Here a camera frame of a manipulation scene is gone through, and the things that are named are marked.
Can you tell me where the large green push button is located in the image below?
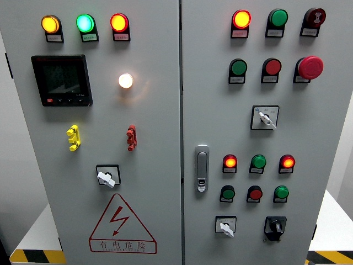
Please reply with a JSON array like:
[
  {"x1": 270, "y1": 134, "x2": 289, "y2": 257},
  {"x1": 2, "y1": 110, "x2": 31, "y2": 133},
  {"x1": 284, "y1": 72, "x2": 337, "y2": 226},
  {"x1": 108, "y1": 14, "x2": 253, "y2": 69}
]
[{"x1": 228, "y1": 58, "x2": 248, "y2": 84}]

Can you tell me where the large yellow lamp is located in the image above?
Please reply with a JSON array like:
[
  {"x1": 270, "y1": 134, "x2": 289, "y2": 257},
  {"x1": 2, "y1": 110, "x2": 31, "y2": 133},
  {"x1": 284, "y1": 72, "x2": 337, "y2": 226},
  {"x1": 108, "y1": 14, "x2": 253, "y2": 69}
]
[{"x1": 41, "y1": 14, "x2": 65, "y2": 44}]

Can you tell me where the white handle switch, small pale plate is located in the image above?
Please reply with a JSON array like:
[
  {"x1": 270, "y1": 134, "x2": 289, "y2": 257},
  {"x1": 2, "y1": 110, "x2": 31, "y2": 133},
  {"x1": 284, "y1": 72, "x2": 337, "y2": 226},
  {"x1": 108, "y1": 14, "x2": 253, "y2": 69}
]
[{"x1": 215, "y1": 215, "x2": 237, "y2": 238}]

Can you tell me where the small green push button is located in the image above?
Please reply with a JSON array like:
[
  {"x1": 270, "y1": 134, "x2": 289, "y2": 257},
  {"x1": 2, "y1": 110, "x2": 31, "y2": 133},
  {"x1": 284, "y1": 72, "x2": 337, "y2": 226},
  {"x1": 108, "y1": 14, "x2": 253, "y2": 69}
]
[{"x1": 219, "y1": 185, "x2": 236, "y2": 203}]

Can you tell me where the white round lamp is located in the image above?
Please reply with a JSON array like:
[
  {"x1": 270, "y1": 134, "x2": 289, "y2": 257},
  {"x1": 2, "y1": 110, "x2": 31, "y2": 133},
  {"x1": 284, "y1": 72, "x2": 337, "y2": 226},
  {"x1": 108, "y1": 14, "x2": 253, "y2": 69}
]
[{"x1": 118, "y1": 73, "x2": 134, "y2": 89}]

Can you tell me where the pale grey cabinet door with lock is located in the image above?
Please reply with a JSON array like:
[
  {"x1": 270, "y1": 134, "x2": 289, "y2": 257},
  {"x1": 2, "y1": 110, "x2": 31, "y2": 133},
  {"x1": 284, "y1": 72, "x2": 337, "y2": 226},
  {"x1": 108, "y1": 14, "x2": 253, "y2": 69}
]
[{"x1": 180, "y1": 0, "x2": 353, "y2": 265}]

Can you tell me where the large red push button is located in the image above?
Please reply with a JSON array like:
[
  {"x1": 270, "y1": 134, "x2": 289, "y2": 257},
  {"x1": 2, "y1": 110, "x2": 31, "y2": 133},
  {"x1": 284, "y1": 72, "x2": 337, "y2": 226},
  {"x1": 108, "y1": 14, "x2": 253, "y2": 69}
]
[{"x1": 260, "y1": 57, "x2": 282, "y2": 84}]

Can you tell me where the small red push button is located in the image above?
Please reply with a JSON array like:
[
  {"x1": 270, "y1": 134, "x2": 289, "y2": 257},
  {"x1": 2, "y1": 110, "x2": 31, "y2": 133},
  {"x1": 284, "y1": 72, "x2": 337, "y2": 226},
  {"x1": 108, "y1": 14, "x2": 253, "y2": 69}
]
[{"x1": 246, "y1": 185, "x2": 263, "y2": 204}]

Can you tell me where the large red lamp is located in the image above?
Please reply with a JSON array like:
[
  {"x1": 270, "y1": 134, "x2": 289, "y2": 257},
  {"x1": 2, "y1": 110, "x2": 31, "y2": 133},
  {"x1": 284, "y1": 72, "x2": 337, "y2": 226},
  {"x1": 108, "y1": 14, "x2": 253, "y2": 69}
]
[
  {"x1": 230, "y1": 9, "x2": 252, "y2": 39},
  {"x1": 110, "y1": 13, "x2": 131, "y2": 42}
]

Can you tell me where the white handle switch, black plate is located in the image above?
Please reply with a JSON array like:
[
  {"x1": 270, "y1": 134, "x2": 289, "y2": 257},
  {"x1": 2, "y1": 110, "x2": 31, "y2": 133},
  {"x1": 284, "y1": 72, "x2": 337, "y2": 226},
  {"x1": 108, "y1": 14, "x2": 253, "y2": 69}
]
[{"x1": 95, "y1": 164, "x2": 122, "y2": 189}]

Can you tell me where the large green lamp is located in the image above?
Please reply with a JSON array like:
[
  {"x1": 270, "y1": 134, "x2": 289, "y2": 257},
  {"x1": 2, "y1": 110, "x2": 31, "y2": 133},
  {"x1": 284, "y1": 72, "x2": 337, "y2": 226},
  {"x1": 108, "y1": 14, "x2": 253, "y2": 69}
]
[
  {"x1": 265, "y1": 8, "x2": 289, "y2": 38},
  {"x1": 76, "y1": 13, "x2": 100, "y2": 43}
]

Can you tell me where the dark red buzzer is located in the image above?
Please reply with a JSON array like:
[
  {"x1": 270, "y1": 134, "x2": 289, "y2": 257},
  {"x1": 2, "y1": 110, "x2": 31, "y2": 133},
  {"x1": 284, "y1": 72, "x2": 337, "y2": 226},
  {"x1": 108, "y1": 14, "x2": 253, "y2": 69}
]
[{"x1": 299, "y1": 7, "x2": 327, "y2": 38}]

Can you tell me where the small green lamp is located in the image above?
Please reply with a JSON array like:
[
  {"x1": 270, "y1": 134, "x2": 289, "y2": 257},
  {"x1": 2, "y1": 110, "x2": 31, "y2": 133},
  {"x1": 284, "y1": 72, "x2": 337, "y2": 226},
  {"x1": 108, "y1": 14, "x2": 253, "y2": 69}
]
[
  {"x1": 272, "y1": 185, "x2": 290, "y2": 204},
  {"x1": 249, "y1": 154, "x2": 267, "y2": 174}
]

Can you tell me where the small yellow handle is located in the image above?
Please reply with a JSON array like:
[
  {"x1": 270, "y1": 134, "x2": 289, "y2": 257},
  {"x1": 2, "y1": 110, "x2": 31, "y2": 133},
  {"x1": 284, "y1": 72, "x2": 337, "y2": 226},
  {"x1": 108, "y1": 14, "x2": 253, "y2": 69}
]
[{"x1": 66, "y1": 124, "x2": 82, "y2": 152}]

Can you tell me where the silver door lock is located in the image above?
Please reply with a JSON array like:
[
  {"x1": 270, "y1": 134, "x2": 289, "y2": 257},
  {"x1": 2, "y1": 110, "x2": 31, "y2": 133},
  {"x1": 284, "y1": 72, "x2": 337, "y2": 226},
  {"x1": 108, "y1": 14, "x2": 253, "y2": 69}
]
[{"x1": 194, "y1": 144, "x2": 210, "y2": 193}]

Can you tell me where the pale grey cabinet door with display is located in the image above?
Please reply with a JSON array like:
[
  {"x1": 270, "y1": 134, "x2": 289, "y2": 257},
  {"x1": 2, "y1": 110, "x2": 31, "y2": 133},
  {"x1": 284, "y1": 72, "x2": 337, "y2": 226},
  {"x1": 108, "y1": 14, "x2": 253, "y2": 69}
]
[{"x1": 0, "y1": 0, "x2": 183, "y2": 265}]

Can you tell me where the small red handle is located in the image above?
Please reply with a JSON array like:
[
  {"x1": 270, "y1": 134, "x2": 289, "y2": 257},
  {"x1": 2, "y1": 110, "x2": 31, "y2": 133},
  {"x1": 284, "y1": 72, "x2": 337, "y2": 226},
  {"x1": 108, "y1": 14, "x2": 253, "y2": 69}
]
[{"x1": 126, "y1": 124, "x2": 137, "y2": 152}]

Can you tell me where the black knob turn switch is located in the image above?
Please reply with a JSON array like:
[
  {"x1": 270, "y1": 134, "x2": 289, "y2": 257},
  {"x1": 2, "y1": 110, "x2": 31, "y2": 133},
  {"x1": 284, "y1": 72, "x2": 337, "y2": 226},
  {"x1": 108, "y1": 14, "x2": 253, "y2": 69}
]
[{"x1": 263, "y1": 216, "x2": 287, "y2": 243}]

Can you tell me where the red warning triangle sticker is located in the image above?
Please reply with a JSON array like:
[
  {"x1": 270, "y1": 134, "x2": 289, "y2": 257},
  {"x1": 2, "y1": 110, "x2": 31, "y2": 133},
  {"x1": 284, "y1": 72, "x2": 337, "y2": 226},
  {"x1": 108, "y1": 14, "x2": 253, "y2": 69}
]
[{"x1": 88, "y1": 193, "x2": 158, "y2": 255}]

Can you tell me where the large red stop button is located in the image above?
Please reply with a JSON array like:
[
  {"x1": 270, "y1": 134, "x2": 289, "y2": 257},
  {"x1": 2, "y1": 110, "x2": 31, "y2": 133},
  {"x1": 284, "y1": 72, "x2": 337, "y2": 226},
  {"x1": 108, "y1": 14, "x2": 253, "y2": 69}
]
[{"x1": 292, "y1": 55, "x2": 324, "y2": 83}]

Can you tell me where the small red lamp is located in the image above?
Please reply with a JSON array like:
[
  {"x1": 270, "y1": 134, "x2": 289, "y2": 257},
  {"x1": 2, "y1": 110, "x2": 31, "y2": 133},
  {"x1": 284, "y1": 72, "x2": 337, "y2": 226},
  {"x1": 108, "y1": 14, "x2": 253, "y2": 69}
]
[
  {"x1": 278, "y1": 154, "x2": 296, "y2": 174},
  {"x1": 222, "y1": 154, "x2": 238, "y2": 174}
]

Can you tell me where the black display meter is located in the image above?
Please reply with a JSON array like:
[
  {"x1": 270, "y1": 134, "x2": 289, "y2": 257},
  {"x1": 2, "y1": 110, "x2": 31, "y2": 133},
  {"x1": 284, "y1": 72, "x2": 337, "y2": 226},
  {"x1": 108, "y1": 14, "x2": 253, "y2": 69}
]
[{"x1": 30, "y1": 54, "x2": 93, "y2": 108}]

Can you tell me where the black yellow striped tape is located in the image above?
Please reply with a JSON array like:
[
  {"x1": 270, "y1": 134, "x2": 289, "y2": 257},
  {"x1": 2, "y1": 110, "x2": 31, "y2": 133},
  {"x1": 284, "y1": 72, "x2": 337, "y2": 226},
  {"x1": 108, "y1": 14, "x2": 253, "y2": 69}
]
[
  {"x1": 304, "y1": 250, "x2": 353, "y2": 265},
  {"x1": 9, "y1": 250, "x2": 67, "y2": 265}
]

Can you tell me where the white handle switch, large pale plate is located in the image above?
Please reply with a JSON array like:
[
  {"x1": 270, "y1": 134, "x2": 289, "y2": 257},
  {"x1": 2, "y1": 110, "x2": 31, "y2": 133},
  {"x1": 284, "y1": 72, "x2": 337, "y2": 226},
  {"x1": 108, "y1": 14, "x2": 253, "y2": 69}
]
[{"x1": 250, "y1": 105, "x2": 280, "y2": 131}]

